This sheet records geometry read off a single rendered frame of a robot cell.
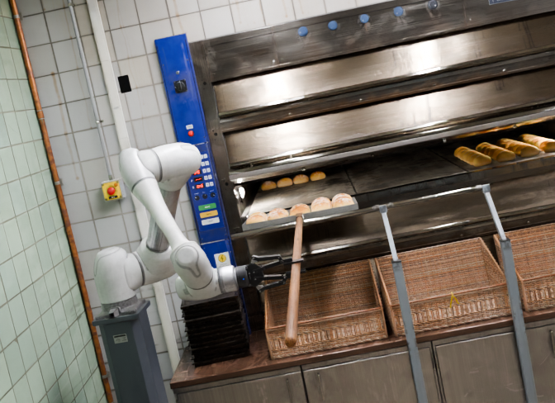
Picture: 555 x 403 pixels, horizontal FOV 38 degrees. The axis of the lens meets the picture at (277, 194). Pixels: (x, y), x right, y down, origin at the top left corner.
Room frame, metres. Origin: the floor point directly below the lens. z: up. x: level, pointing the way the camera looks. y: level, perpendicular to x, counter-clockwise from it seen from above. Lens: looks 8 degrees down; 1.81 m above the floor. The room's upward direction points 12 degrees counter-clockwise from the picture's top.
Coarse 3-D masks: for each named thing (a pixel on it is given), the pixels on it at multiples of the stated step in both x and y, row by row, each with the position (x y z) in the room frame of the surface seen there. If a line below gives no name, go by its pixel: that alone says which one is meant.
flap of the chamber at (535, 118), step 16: (544, 112) 3.84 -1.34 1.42; (464, 128) 3.86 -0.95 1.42; (480, 128) 3.86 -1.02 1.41; (496, 128) 3.92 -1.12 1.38; (400, 144) 3.88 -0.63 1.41; (416, 144) 3.92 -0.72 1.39; (304, 160) 3.91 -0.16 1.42; (320, 160) 3.90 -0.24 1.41; (336, 160) 3.96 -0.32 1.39; (240, 176) 3.93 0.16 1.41; (256, 176) 3.97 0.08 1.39; (272, 176) 4.11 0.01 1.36
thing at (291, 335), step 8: (296, 224) 3.43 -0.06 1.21; (296, 232) 3.23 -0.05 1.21; (296, 240) 3.06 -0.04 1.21; (296, 248) 2.92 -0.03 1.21; (296, 256) 2.79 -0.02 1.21; (296, 264) 2.66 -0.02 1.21; (296, 272) 2.56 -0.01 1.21; (296, 280) 2.46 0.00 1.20; (296, 288) 2.36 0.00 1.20; (296, 296) 2.27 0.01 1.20; (288, 304) 2.21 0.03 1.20; (296, 304) 2.20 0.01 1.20; (288, 312) 2.12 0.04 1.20; (296, 312) 2.12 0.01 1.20; (288, 320) 2.04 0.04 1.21; (296, 320) 2.06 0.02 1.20; (288, 328) 1.97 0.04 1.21; (296, 328) 2.00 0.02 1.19; (288, 336) 1.91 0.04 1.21; (296, 336) 1.94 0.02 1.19; (288, 344) 1.90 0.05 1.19
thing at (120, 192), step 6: (108, 180) 4.10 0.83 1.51; (114, 180) 4.04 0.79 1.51; (120, 180) 4.05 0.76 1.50; (102, 186) 4.04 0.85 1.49; (108, 186) 4.04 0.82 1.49; (114, 186) 4.04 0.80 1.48; (120, 186) 4.04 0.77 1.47; (102, 192) 4.05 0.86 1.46; (120, 192) 4.04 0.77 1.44; (108, 198) 4.04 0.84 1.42; (114, 198) 4.04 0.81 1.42; (120, 198) 4.04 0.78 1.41
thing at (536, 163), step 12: (552, 156) 4.00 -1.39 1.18; (492, 168) 4.00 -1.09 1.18; (504, 168) 3.99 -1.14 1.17; (516, 168) 3.99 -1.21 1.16; (528, 168) 3.99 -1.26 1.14; (432, 180) 4.03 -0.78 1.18; (444, 180) 4.01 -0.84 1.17; (456, 180) 4.01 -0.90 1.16; (468, 180) 4.01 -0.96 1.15; (372, 192) 4.04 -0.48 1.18; (384, 192) 4.03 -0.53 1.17; (396, 192) 4.03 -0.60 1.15; (408, 192) 4.02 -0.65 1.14
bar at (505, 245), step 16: (448, 192) 3.64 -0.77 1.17; (464, 192) 3.64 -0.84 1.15; (368, 208) 3.67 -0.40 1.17; (384, 208) 3.65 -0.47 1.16; (288, 224) 3.69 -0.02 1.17; (304, 224) 3.68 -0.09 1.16; (384, 224) 3.62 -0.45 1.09; (496, 224) 3.49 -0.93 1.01; (512, 256) 3.41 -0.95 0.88; (400, 272) 3.43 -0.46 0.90; (512, 272) 3.41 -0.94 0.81; (400, 288) 3.44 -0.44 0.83; (512, 288) 3.41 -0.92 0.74; (400, 304) 3.44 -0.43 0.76; (512, 304) 3.41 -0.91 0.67; (416, 352) 3.43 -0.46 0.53; (528, 352) 3.41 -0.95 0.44; (416, 368) 3.44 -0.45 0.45; (528, 368) 3.41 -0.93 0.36; (416, 384) 3.44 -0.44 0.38; (528, 384) 3.41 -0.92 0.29; (528, 400) 3.41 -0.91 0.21
